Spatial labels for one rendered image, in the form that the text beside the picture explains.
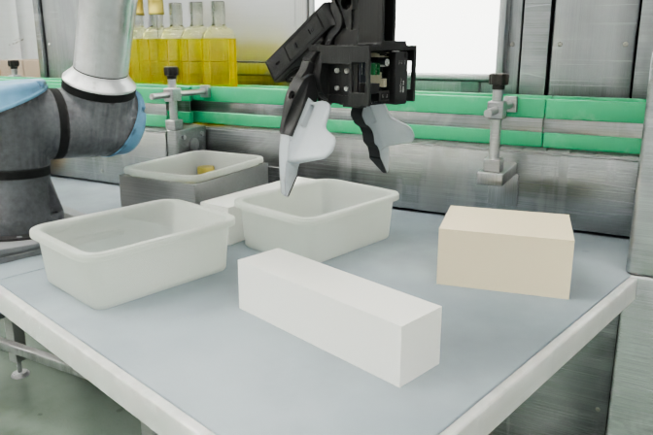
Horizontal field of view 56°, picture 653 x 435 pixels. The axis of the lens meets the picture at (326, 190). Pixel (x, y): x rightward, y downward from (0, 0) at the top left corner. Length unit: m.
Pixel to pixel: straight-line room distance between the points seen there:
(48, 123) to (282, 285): 0.52
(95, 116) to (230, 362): 0.55
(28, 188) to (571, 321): 0.78
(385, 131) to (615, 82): 0.69
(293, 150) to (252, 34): 0.94
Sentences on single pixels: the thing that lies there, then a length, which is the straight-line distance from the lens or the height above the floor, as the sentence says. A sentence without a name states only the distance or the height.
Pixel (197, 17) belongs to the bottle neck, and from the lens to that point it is 1.40.
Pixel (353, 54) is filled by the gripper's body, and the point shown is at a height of 1.04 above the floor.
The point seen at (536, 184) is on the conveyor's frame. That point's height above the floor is 0.82.
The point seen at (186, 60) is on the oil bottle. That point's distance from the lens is 1.40.
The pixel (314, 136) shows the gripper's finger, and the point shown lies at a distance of 0.55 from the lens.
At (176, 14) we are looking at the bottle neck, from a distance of 1.44.
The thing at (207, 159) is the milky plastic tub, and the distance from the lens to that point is 1.27.
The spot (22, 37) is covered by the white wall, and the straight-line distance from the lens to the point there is 7.06.
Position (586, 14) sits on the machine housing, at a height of 1.11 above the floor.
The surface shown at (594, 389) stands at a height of 0.36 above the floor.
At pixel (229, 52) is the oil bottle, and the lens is 1.36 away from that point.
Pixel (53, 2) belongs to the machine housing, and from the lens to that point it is 1.99.
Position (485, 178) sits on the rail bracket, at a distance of 0.97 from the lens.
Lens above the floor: 1.05
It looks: 13 degrees down
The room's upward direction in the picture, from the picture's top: straight up
